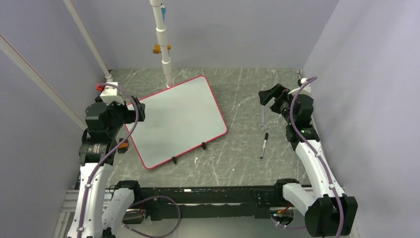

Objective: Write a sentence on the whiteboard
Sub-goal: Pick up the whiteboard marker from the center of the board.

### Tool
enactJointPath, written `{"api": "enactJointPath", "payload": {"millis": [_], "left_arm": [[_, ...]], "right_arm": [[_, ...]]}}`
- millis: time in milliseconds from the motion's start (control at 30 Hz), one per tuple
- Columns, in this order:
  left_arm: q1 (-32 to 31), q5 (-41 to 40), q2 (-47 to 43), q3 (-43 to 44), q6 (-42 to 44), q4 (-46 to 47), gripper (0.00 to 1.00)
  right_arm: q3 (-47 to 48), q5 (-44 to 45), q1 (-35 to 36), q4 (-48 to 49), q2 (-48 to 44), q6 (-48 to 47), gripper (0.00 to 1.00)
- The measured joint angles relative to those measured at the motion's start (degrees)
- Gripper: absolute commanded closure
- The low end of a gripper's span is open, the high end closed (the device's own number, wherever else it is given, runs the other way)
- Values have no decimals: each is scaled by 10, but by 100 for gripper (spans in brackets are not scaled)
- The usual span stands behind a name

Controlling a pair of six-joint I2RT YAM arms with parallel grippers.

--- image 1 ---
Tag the white red wall trim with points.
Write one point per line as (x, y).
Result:
(7, 48)

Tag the silver combination wrench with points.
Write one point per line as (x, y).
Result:
(262, 125)

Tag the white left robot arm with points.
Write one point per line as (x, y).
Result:
(99, 145)

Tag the white slanted corner pipe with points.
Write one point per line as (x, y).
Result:
(73, 12)

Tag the orange black small tool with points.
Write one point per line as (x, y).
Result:
(123, 148)

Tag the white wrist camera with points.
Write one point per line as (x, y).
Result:
(304, 89)
(110, 94)

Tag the white vertical pvc pipe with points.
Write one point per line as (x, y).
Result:
(162, 39)

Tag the orange pipe clamp knob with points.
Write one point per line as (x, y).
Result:
(156, 49)

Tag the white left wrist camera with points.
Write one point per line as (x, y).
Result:
(110, 94)

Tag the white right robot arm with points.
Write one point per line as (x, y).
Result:
(328, 211)

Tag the black whiteboard marker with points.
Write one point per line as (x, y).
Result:
(264, 145)

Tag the red framed whiteboard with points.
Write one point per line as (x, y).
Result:
(178, 120)

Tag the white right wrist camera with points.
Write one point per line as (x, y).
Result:
(304, 89)

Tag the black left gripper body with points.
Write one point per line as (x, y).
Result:
(121, 112)

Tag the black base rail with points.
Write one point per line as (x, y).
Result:
(209, 202)

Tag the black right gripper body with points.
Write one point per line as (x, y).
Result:
(283, 104)

